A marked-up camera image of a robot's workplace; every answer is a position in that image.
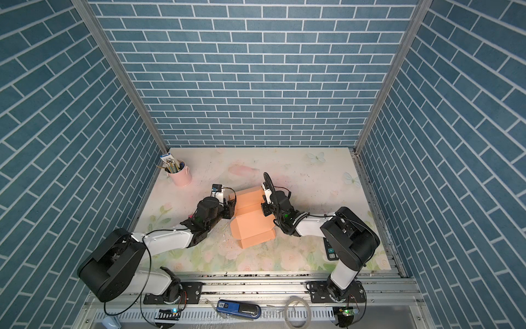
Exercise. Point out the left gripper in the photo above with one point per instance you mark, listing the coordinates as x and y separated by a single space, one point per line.
229 210

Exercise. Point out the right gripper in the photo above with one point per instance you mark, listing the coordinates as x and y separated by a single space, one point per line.
266 206

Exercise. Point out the pink paper box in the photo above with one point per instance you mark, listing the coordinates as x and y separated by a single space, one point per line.
250 227

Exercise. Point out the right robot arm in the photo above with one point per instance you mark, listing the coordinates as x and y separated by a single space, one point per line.
351 239

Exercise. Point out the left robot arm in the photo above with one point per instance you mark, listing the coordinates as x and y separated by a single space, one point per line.
123 261

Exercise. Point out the pink pen cup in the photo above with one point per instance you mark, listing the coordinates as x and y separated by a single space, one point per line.
183 177

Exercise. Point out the black calculator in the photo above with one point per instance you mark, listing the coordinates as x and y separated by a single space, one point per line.
330 251

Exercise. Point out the blue handheld device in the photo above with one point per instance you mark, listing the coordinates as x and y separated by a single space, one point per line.
240 309

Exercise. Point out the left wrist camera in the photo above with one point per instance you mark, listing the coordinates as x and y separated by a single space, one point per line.
217 192

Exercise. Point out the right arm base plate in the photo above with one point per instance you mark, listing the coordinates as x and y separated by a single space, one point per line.
326 292

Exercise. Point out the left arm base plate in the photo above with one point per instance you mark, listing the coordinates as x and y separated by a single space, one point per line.
183 293

